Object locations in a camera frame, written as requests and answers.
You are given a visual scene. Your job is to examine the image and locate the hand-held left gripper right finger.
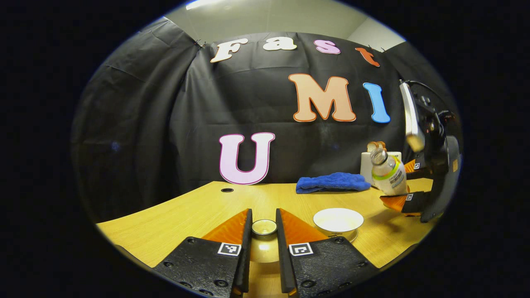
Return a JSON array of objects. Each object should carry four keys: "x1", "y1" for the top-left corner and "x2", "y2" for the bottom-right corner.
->
[{"x1": 276, "y1": 208, "x2": 379, "y2": 298}]

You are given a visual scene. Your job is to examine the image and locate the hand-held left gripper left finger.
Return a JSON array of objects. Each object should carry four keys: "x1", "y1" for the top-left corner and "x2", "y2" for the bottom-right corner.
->
[{"x1": 152, "y1": 209, "x2": 253, "y2": 298}]

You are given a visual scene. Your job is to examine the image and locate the yellow ceramic teacup lid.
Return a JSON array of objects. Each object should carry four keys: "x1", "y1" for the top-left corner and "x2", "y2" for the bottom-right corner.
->
[{"x1": 248, "y1": 219, "x2": 283, "y2": 264}]

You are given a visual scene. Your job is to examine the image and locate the clear plastic water bottle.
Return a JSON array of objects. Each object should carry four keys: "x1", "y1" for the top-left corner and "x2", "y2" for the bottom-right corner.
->
[{"x1": 370, "y1": 148, "x2": 407, "y2": 196}]

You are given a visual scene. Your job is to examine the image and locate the yellow ceramic teacup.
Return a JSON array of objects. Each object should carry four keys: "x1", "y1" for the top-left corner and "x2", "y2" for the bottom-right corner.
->
[{"x1": 313, "y1": 208, "x2": 364, "y2": 238}]

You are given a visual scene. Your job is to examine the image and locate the teacup saucer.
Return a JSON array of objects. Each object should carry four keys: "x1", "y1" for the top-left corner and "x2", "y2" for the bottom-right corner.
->
[{"x1": 331, "y1": 229, "x2": 359, "y2": 243}]

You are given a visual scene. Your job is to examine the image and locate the cream white toaster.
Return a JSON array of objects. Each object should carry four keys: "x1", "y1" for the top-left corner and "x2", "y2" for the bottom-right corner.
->
[{"x1": 360, "y1": 151, "x2": 403, "y2": 187}]

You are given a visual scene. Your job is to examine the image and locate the blue towel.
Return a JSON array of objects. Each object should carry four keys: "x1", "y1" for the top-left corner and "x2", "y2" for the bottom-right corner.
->
[{"x1": 296, "y1": 172, "x2": 371, "y2": 194}]

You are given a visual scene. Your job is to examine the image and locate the black backdrop cloth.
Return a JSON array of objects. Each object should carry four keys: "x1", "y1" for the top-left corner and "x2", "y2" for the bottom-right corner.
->
[{"x1": 71, "y1": 17, "x2": 456, "y2": 222}]

